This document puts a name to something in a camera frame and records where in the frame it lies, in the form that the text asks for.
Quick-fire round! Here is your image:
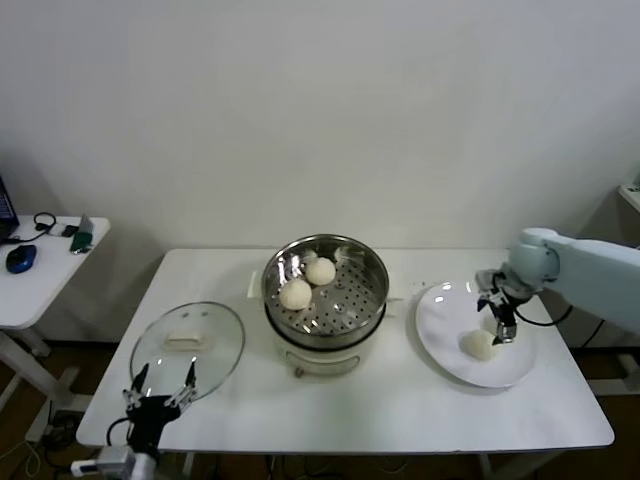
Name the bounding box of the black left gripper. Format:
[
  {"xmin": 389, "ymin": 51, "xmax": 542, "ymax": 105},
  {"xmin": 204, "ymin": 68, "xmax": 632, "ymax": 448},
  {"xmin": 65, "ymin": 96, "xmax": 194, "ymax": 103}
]
[{"xmin": 122, "ymin": 355, "xmax": 197, "ymax": 454}]

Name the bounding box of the dark laptop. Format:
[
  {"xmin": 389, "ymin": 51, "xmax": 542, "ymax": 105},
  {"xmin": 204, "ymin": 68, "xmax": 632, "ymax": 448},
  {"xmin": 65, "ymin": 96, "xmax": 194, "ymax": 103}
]
[{"xmin": 0, "ymin": 169, "xmax": 21, "ymax": 244}]

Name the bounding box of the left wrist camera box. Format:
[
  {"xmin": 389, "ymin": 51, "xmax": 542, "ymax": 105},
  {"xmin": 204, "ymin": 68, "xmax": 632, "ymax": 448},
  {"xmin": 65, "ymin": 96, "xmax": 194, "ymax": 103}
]
[{"xmin": 69, "ymin": 446, "xmax": 137, "ymax": 476}]

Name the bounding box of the white electric cooker base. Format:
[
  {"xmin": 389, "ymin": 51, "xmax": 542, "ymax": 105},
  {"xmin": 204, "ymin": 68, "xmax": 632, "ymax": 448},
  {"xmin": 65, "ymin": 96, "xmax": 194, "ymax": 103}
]
[{"xmin": 247, "ymin": 269, "xmax": 406, "ymax": 380}]

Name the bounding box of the perforated steel steamer basket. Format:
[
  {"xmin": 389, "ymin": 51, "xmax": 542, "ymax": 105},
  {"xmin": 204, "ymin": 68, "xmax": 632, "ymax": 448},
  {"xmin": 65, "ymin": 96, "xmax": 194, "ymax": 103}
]
[{"xmin": 262, "ymin": 233, "xmax": 391, "ymax": 350}]

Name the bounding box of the glass lid with cream handle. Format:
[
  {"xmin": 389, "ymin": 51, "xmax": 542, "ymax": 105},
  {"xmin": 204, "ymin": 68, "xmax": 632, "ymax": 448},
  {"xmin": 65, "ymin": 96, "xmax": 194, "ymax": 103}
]
[{"xmin": 129, "ymin": 300, "xmax": 246, "ymax": 405}]

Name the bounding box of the green circuit board item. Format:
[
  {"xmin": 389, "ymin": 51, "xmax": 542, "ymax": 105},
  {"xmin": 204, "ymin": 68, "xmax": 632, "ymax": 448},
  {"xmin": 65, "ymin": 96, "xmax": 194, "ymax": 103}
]
[{"xmin": 69, "ymin": 213, "xmax": 96, "ymax": 255}]

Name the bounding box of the blue computer mouse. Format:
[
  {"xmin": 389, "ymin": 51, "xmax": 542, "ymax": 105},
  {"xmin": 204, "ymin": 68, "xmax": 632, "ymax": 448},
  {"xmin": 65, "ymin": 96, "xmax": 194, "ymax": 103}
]
[{"xmin": 6, "ymin": 243, "xmax": 39, "ymax": 274}]

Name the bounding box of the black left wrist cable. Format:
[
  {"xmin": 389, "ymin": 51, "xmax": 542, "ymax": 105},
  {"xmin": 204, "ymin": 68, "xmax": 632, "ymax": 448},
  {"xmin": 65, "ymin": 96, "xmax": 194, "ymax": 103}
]
[{"xmin": 107, "ymin": 417, "xmax": 132, "ymax": 446}]

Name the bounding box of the large white plate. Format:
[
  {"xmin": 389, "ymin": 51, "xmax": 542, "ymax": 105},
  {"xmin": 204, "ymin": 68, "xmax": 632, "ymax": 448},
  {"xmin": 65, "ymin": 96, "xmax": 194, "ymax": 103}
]
[{"xmin": 414, "ymin": 280, "xmax": 539, "ymax": 389}]

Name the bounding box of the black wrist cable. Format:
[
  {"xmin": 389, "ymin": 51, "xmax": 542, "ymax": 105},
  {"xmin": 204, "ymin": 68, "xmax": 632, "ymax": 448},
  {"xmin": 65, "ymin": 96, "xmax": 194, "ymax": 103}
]
[
  {"xmin": 107, "ymin": 417, "xmax": 132, "ymax": 446},
  {"xmin": 514, "ymin": 304, "xmax": 574, "ymax": 327}
]

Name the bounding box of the white desk frame foot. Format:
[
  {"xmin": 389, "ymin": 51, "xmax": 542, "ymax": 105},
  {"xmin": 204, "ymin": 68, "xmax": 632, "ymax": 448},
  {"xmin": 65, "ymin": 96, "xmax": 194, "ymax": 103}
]
[{"xmin": 589, "ymin": 349, "xmax": 640, "ymax": 396}]

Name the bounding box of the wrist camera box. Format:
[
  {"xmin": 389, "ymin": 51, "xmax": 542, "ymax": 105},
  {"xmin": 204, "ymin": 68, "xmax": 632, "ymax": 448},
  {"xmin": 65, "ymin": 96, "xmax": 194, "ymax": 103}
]
[
  {"xmin": 69, "ymin": 446, "xmax": 137, "ymax": 476},
  {"xmin": 474, "ymin": 268, "xmax": 501, "ymax": 294}
]

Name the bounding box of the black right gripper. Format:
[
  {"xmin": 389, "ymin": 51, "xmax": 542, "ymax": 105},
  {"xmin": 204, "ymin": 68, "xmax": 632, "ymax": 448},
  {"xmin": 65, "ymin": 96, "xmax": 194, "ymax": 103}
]
[{"xmin": 477, "ymin": 279, "xmax": 534, "ymax": 347}]

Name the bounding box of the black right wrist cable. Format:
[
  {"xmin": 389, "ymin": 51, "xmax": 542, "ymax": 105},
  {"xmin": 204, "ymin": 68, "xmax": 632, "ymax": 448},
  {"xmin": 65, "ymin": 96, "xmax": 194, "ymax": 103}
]
[{"xmin": 514, "ymin": 304, "xmax": 574, "ymax": 327}]

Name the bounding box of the white main table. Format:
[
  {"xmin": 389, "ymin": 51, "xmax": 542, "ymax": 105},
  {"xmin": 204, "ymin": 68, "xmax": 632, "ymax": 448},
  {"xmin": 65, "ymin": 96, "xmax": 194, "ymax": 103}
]
[{"xmin": 75, "ymin": 248, "xmax": 616, "ymax": 480}]

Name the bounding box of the white side table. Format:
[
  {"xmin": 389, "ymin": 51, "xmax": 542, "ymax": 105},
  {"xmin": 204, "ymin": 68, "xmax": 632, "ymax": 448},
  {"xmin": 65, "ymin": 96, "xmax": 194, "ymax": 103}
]
[{"xmin": 0, "ymin": 215, "xmax": 112, "ymax": 441}]

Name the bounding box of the black wall power cable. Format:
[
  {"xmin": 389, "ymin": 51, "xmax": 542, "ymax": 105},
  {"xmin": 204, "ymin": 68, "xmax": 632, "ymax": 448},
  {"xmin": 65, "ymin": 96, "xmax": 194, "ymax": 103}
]
[{"xmin": 582, "ymin": 319, "xmax": 607, "ymax": 349}]

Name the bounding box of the black looped cable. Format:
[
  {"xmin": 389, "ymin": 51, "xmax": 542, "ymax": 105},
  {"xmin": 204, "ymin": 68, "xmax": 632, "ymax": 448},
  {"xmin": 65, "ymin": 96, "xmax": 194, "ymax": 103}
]
[{"xmin": 33, "ymin": 211, "xmax": 60, "ymax": 234}]

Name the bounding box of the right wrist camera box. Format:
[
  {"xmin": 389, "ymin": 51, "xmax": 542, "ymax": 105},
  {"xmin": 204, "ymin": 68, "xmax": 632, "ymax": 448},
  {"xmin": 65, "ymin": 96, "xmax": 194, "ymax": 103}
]
[{"xmin": 474, "ymin": 268, "xmax": 501, "ymax": 294}]

